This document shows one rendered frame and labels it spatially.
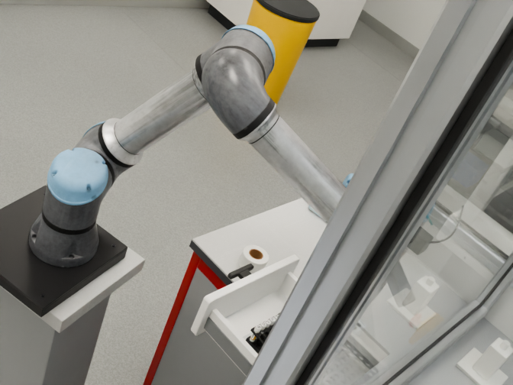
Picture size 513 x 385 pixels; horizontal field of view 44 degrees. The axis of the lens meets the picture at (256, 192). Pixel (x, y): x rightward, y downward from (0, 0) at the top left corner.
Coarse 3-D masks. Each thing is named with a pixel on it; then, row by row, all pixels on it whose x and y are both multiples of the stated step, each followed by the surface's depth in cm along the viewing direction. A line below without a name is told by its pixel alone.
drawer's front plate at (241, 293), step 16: (256, 272) 137; (272, 272) 139; (288, 272) 146; (224, 288) 130; (240, 288) 132; (256, 288) 139; (272, 288) 145; (208, 304) 126; (224, 304) 132; (240, 304) 138
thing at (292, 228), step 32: (256, 224) 178; (288, 224) 183; (320, 224) 189; (192, 256) 168; (224, 256) 163; (288, 256) 172; (192, 288) 171; (192, 320) 175; (160, 352) 189; (192, 352) 178; (160, 384) 194; (192, 384) 182; (224, 384) 171
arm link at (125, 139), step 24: (216, 48) 119; (240, 48) 115; (264, 48) 120; (192, 72) 126; (264, 72) 117; (168, 96) 128; (192, 96) 126; (120, 120) 137; (144, 120) 132; (168, 120) 130; (96, 144) 137; (120, 144) 136; (144, 144) 136; (120, 168) 140
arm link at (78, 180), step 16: (64, 160) 129; (80, 160) 130; (96, 160) 132; (48, 176) 129; (64, 176) 126; (80, 176) 128; (96, 176) 129; (112, 176) 138; (48, 192) 130; (64, 192) 127; (80, 192) 127; (96, 192) 129; (48, 208) 131; (64, 208) 129; (80, 208) 130; (96, 208) 133; (64, 224) 132; (80, 224) 133
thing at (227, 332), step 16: (288, 288) 146; (256, 304) 143; (272, 304) 144; (208, 320) 130; (224, 320) 128; (240, 320) 137; (256, 320) 139; (224, 336) 127; (240, 336) 126; (224, 352) 129; (240, 352) 125; (240, 368) 126
